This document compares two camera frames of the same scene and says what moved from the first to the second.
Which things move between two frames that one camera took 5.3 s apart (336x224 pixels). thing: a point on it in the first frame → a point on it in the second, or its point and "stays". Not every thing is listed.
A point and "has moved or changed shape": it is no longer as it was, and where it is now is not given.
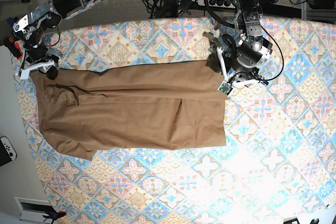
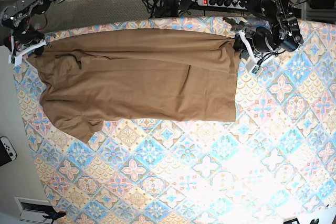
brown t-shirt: x=165 y=105 has moved or changed shape
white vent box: x=32 y=210 stays
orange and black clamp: x=54 y=215 stays
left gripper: x=40 y=57 → x=23 y=42
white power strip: x=217 y=2 stays
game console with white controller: x=7 y=152 stays
